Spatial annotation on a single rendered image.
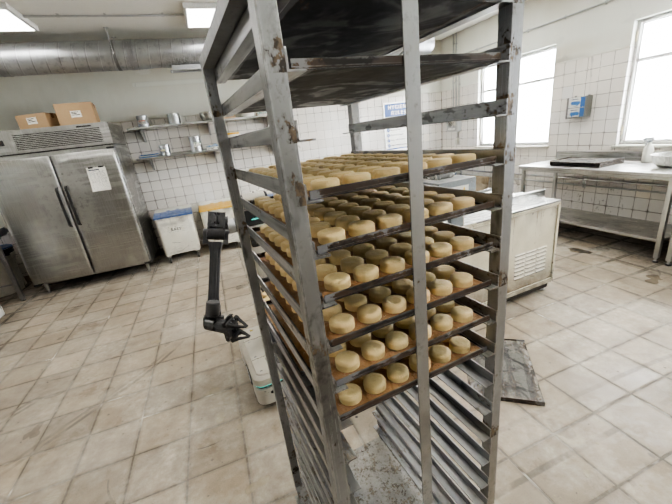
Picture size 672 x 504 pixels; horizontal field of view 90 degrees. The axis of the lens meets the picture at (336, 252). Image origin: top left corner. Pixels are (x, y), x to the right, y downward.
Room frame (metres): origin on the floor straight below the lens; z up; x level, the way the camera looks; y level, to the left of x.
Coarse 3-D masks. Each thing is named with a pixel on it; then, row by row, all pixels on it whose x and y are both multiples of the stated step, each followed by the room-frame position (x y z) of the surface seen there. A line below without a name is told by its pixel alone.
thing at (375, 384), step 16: (272, 304) 1.06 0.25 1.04; (304, 352) 0.76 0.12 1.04; (432, 352) 0.67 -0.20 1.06; (448, 352) 0.66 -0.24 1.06; (464, 352) 0.67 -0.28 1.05; (384, 368) 0.66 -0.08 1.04; (400, 368) 0.63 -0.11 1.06; (416, 368) 0.63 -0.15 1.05; (432, 368) 0.64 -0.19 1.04; (352, 384) 0.60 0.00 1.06; (368, 384) 0.59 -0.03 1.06; (384, 384) 0.59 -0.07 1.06; (400, 384) 0.60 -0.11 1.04; (336, 400) 0.58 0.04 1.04; (352, 400) 0.55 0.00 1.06; (368, 400) 0.57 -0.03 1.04
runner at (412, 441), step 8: (384, 408) 1.17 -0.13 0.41; (392, 416) 1.12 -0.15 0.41; (392, 424) 1.08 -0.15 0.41; (400, 424) 1.07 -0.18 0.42; (400, 432) 1.03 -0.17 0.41; (408, 432) 1.02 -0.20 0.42; (408, 440) 0.99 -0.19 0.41; (416, 440) 0.97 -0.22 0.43; (416, 448) 0.95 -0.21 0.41; (432, 464) 0.88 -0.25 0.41; (432, 472) 0.85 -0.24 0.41; (440, 472) 0.85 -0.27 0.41; (440, 480) 0.82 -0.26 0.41; (448, 480) 0.81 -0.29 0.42; (448, 488) 0.79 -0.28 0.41; (456, 488) 0.78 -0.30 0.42; (456, 496) 0.76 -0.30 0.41; (464, 496) 0.74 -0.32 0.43
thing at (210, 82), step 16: (208, 80) 1.05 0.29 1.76; (208, 96) 1.05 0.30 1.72; (224, 128) 1.06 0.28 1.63; (224, 144) 1.06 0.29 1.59; (224, 160) 1.05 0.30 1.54; (240, 208) 1.06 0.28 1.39; (240, 224) 1.05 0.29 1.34; (240, 240) 1.05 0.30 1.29; (256, 272) 1.06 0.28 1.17; (256, 288) 1.06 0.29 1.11; (256, 304) 1.05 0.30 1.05; (272, 352) 1.06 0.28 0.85; (272, 368) 1.05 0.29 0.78; (272, 384) 1.06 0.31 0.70; (288, 432) 1.06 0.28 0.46; (288, 448) 1.05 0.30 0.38
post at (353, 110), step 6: (348, 108) 1.25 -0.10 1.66; (354, 108) 1.23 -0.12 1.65; (348, 114) 1.25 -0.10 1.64; (354, 114) 1.23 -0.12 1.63; (354, 120) 1.23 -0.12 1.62; (360, 132) 1.24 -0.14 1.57; (354, 138) 1.23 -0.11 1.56; (360, 138) 1.24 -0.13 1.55; (354, 144) 1.23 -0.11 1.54; (360, 144) 1.24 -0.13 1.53; (354, 150) 1.23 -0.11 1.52; (360, 150) 1.24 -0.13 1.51
